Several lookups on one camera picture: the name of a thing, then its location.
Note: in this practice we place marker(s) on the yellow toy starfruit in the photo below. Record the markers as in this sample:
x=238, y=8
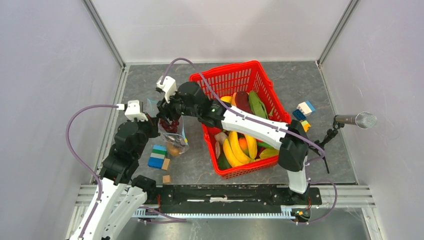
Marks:
x=268, y=153

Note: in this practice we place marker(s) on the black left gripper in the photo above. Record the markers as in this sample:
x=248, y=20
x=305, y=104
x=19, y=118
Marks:
x=152, y=124

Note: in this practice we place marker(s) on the wooden block beside stack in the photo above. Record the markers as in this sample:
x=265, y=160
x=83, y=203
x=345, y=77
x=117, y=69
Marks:
x=166, y=164

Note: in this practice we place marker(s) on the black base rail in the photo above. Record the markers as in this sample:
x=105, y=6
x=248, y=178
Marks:
x=227, y=201

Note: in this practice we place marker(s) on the purple toy grapes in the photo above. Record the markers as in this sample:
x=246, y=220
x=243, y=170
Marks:
x=171, y=126

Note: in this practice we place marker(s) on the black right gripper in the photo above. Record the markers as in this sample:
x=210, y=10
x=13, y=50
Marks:
x=165, y=108

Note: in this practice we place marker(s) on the orange toy fruit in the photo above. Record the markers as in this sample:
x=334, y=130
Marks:
x=243, y=145

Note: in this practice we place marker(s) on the yellow green toy block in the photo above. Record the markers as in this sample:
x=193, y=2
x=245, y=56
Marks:
x=306, y=125

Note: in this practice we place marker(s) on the brown toy potato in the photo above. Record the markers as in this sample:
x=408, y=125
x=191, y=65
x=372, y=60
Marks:
x=173, y=150

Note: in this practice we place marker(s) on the silver microphone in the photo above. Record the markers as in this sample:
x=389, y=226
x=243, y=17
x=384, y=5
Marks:
x=363, y=120

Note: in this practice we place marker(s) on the red plastic basket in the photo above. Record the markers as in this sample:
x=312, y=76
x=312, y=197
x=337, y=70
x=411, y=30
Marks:
x=231, y=78

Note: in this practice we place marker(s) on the white blue toy block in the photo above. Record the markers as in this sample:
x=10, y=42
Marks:
x=306, y=108

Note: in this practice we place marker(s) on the green toy corn husk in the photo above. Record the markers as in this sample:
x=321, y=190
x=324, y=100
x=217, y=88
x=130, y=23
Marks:
x=257, y=107

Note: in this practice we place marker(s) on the clear zip top bag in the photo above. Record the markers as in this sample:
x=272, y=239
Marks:
x=162, y=109

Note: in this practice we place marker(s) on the dark blue toy block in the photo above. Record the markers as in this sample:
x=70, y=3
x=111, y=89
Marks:
x=299, y=115

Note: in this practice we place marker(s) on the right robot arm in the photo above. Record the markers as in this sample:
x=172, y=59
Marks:
x=289, y=139

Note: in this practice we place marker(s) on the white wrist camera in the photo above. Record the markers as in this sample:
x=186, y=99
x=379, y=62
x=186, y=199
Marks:
x=133, y=111
x=167, y=85

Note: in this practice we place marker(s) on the small wooden cube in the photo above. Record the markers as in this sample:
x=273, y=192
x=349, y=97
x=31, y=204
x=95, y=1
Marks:
x=166, y=179

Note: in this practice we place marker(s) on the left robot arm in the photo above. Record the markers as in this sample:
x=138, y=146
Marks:
x=105, y=218

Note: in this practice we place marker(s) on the toy onion half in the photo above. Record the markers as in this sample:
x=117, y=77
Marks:
x=219, y=143

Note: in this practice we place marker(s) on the dark green toy avocado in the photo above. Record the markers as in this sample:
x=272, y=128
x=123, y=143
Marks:
x=223, y=163

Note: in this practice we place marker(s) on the blue green stacked blocks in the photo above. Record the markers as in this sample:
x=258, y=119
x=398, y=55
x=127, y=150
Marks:
x=157, y=157

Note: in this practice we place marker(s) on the yellow toy banana bunch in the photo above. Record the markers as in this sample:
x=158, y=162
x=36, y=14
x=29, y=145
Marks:
x=234, y=153

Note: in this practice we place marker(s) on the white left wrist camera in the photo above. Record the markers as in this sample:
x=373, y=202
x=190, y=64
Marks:
x=133, y=111

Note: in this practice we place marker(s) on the yellow toy lemon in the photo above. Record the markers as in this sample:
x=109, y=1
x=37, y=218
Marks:
x=226, y=99

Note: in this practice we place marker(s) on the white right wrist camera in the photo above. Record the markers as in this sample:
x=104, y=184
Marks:
x=167, y=85

